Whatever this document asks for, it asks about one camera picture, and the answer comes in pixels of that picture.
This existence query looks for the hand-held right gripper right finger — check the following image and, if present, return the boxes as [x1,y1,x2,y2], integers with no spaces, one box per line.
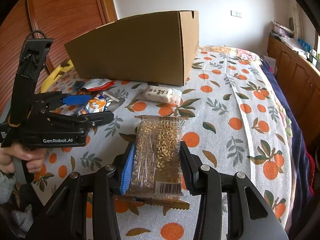
[180,141,289,240]

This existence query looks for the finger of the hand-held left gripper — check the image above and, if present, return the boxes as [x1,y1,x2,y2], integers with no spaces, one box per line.
[34,91,92,112]
[46,112,115,130]

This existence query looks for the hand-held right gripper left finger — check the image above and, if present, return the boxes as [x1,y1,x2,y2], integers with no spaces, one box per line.
[25,142,137,240]

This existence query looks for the orange white snack packet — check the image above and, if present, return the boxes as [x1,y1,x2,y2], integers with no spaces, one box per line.
[75,94,108,116]

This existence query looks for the silver snack packet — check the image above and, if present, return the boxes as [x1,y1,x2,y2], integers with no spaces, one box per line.
[100,91,126,112]

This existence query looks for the red white snack packet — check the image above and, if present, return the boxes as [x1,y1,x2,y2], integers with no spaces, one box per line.
[80,78,115,92]

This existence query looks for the sesame bar packet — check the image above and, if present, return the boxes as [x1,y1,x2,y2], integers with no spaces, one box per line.
[124,115,190,209]

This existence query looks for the white nougat packet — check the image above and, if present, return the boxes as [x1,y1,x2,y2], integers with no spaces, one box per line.
[136,85,182,104]

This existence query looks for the cardboard box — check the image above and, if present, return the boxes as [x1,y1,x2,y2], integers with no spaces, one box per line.
[64,10,200,87]

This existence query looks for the person's left hand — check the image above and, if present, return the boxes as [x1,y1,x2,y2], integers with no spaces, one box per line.
[0,146,47,174]

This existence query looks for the yellow plush toy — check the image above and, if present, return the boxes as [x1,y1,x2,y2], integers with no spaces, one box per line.
[40,64,74,93]

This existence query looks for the orange print tablecloth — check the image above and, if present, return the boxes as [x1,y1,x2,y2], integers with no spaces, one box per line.
[15,45,294,240]

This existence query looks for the wooden slatted wardrobe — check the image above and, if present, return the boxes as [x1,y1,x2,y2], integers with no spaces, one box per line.
[0,0,118,120]

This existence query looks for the navy blanket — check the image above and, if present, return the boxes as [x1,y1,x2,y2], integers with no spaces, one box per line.
[260,57,315,230]

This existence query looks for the floral blanket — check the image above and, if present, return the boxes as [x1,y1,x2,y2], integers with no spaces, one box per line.
[205,45,293,135]

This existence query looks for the white paper bag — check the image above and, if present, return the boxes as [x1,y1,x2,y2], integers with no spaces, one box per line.
[262,55,277,73]

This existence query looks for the low wooden cabinet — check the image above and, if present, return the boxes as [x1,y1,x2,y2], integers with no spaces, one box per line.
[266,35,320,143]

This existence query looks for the clear plastic bags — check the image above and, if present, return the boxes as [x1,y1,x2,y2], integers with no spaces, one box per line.
[285,36,308,55]

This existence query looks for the row of blue bottles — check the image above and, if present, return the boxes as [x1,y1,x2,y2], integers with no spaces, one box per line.
[297,39,312,52]

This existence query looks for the pale curtain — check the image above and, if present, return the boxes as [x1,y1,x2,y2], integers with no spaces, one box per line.
[287,0,304,33]

